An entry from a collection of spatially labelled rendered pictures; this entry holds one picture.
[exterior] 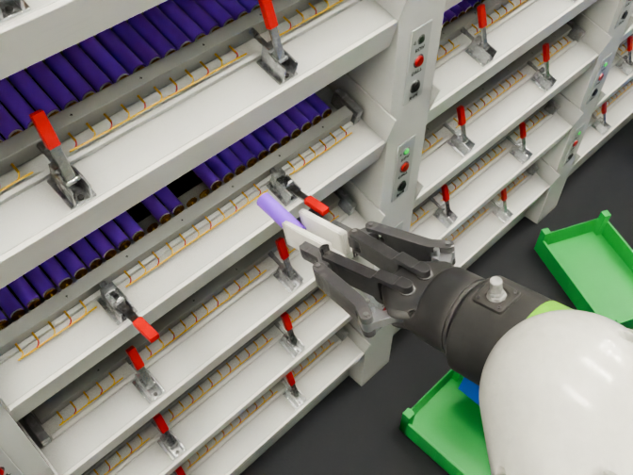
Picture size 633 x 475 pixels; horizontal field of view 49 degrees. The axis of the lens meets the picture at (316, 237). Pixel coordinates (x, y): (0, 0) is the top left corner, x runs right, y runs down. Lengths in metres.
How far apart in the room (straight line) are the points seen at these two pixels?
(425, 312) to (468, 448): 1.01
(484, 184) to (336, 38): 0.77
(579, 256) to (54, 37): 1.58
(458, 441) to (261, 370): 0.54
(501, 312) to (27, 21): 0.42
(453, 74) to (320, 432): 0.83
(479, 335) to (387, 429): 1.03
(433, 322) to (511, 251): 1.32
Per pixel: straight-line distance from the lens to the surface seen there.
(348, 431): 1.59
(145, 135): 0.74
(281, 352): 1.26
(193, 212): 0.89
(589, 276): 1.93
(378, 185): 1.10
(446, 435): 1.60
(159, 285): 0.87
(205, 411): 1.22
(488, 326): 0.57
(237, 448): 1.41
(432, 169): 1.28
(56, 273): 0.86
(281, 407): 1.43
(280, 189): 0.93
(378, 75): 0.98
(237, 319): 1.06
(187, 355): 1.04
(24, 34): 0.58
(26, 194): 0.71
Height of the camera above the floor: 1.45
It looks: 50 degrees down
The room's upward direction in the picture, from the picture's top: straight up
